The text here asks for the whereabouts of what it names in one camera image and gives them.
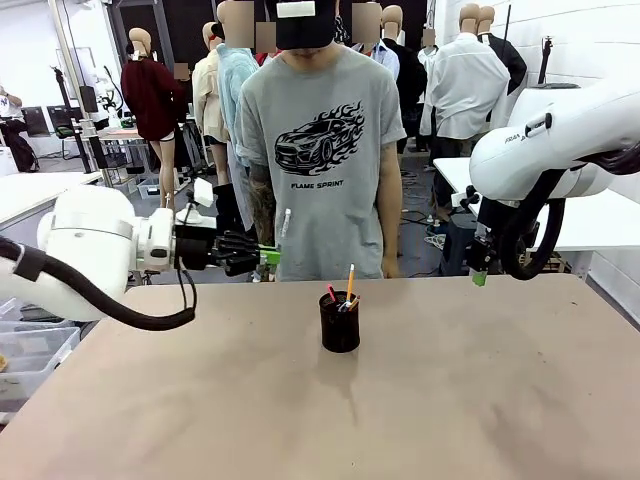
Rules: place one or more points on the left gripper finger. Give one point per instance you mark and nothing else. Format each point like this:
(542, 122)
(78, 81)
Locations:
(242, 264)
(245, 245)

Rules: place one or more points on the person in grey t-shirt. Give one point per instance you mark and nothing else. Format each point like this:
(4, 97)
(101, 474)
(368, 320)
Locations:
(325, 210)

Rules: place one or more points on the mannequin in blue shirt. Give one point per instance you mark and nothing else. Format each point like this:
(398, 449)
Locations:
(385, 55)

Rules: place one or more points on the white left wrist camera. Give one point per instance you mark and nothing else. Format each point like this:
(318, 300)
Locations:
(203, 192)

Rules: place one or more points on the mannequin in cream jacket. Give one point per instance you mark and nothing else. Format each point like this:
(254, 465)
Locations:
(207, 95)

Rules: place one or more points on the red pen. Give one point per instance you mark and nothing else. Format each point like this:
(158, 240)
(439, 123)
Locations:
(331, 293)

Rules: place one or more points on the person's left hand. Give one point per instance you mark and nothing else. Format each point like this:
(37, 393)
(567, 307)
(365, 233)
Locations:
(391, 267)

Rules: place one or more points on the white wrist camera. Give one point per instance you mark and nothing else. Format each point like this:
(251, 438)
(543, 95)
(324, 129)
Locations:
(203, 192)
(462, 196)

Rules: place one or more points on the mannequin in black clothes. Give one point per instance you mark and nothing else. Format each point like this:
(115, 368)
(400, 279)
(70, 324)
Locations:
(410, 85)

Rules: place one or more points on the mannequin in maroon sweater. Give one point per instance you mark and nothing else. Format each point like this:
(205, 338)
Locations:
(150, 95)

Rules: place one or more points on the white marker pen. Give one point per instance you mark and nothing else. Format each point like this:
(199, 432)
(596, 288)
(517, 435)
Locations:
(286, 223)

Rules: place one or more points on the seated person in background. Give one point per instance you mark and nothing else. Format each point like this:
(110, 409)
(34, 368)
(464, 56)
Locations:
(12, 130)

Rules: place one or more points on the person's right hand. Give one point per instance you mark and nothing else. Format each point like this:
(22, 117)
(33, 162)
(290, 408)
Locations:
(266, 272)

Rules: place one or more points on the white side table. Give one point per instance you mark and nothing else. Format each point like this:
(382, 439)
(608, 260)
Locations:
(30, 192)
(590, 225)

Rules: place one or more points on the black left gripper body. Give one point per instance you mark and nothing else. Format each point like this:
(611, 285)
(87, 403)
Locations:
(197, 247)

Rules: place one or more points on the mannequin in white shirt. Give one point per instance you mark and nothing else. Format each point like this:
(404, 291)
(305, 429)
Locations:
(465, 90)

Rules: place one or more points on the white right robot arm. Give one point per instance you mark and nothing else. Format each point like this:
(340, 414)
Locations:
(545, 150)

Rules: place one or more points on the clear plastic storage bin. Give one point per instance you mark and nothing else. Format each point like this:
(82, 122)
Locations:
(35, 350)

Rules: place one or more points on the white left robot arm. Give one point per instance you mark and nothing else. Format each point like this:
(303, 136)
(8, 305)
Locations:
(90, 240)

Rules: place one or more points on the mannequin in blue fleece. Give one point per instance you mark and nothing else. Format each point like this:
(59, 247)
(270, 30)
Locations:
(235, 75)

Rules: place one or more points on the mannequin in red jacket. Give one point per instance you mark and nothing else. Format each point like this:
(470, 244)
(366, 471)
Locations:
(265, 55)

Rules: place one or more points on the mannequin in black jacket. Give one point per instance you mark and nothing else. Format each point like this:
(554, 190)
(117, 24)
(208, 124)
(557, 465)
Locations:
(510, 60)

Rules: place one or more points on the bare left forearm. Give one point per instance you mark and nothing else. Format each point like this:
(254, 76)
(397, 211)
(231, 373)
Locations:
(391, 200)

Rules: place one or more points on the black mesh pen holder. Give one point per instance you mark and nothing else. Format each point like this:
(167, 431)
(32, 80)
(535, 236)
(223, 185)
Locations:
(340, 330)

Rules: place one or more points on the silver ballpoint pen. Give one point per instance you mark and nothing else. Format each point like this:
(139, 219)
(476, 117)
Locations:
(344, 305)

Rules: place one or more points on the tattooed right forearm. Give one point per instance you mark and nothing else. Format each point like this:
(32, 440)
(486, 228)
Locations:
(262, 205)

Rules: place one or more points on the black tripod stand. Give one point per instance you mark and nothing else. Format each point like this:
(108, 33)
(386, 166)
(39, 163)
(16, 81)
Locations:
(70, 120)
(546, 60)

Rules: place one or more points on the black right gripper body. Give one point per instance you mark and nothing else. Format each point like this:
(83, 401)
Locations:
(489, 220)

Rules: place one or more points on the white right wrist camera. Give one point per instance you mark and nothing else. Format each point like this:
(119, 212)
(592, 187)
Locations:
(462, 196)

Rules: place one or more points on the yellow pencil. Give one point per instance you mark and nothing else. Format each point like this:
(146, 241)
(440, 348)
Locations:
(351, 280)

